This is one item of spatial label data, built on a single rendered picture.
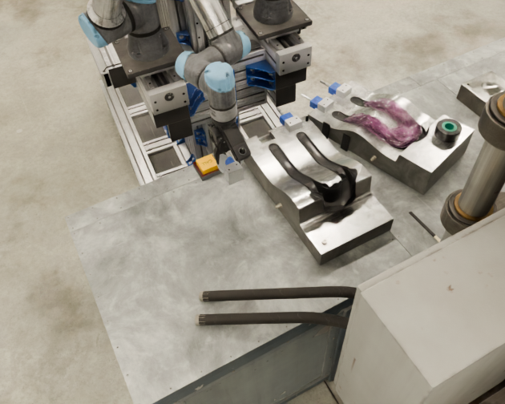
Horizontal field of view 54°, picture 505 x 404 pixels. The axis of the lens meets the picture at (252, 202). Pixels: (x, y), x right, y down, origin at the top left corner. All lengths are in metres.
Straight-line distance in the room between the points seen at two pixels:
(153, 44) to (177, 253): 0.74
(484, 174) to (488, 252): 0.22
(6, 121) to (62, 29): 1.03
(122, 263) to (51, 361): 0.95
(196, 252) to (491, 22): 3.18
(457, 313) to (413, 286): 0.06
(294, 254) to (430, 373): 0.91
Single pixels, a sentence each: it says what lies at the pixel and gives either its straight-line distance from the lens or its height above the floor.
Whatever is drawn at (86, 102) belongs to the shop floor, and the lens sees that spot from 3.48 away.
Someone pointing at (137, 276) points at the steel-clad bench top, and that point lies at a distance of 1.54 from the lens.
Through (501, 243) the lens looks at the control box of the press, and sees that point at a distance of 0.80.
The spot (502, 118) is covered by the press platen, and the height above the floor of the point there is 1.54.
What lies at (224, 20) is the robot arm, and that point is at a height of 1.33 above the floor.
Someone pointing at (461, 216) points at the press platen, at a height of 1.29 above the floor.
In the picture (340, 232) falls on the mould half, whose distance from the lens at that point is 1.50.
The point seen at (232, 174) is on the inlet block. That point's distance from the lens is 1.52.
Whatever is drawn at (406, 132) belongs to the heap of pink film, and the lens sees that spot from 1.77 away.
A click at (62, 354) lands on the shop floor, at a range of 2.42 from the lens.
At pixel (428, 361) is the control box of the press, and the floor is 1.47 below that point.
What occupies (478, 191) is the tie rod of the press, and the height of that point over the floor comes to 1.37.
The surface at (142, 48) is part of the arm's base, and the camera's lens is 1.84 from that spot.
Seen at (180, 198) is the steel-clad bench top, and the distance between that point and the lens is 1.68.
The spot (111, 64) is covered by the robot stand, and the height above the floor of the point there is 0.94.
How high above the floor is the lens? 2.08
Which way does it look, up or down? 51 degrees down
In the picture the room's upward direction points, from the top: 4 degrees counter-clockwise
